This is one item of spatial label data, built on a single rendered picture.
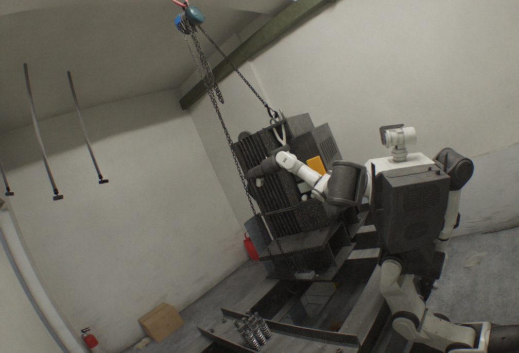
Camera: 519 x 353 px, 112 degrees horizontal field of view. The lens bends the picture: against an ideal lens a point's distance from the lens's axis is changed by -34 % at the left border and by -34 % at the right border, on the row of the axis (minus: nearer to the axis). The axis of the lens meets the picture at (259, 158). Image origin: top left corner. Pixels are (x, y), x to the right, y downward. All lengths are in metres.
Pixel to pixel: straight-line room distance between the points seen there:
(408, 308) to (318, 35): 2.37
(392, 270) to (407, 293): 0.19
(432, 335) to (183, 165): 3.45
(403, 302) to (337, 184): 0.67
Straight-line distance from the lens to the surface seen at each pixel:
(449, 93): 2.44
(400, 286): 1.22
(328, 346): 1.20
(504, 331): 1.46
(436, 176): 0.86
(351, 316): 1.30
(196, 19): 1.68
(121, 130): 3.64
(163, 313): 3.25
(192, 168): 3.88
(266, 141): 1.64
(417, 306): 1.36
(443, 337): 1.43
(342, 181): 0.90
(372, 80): 2.53
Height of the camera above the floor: 1.51
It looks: 2 degrees down
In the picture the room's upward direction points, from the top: 24 degrees counter-clockwise
